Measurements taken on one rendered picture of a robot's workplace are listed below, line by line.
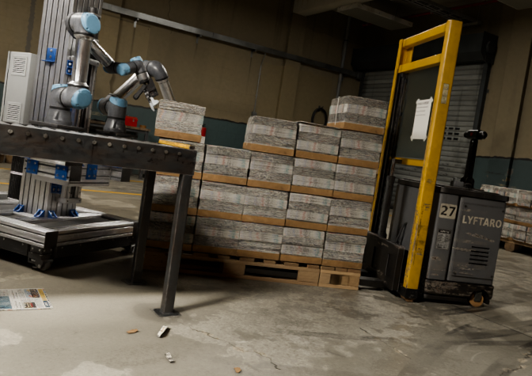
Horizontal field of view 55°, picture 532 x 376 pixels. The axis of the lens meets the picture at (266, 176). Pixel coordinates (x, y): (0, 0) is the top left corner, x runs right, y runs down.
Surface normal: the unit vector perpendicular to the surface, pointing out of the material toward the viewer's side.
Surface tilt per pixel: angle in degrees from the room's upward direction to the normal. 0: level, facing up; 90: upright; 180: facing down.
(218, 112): 90
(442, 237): 90
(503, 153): 90
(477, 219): 90
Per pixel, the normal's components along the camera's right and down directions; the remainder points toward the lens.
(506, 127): -0.84, -0.10
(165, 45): 0.52, 0.12
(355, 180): 0.20, 0.08
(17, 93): -0.40, -0.01
